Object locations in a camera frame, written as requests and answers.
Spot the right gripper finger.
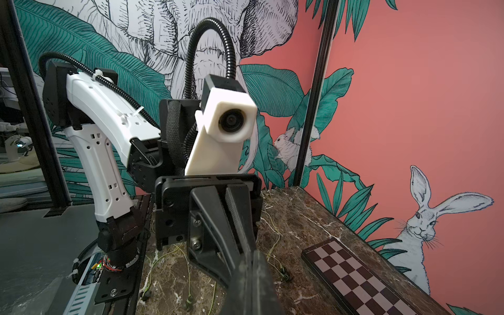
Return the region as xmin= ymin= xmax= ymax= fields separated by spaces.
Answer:
xmin=224 ymin=250 xmax=284 ymax=314

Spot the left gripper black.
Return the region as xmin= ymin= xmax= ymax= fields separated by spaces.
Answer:
xmin=155 ymin=174 xmax=263 ymax=287

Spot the green wired earphones cable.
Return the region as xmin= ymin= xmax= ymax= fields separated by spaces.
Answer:
xmin=259 ymin=188 xmax=294 ymax=282

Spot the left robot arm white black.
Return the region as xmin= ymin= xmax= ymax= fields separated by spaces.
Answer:
xmin=38 ymin=17 xmax=261 ymax=289

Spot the chessboard brown and pink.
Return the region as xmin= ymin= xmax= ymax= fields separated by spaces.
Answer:
xmin=301 ymin=238 xmax=417 ymax=314

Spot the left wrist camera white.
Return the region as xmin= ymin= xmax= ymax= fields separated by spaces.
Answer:
xmin=185 ymin=75 xmax=257 ymax=176

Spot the white slotted cable duct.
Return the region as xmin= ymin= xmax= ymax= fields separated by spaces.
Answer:
xmin=63 ymin=283 xmax=99 ymax=315

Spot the left black corner post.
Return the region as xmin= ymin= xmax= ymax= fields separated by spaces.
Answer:
xmin=293 ymin=0 xmax=339 ymax=186

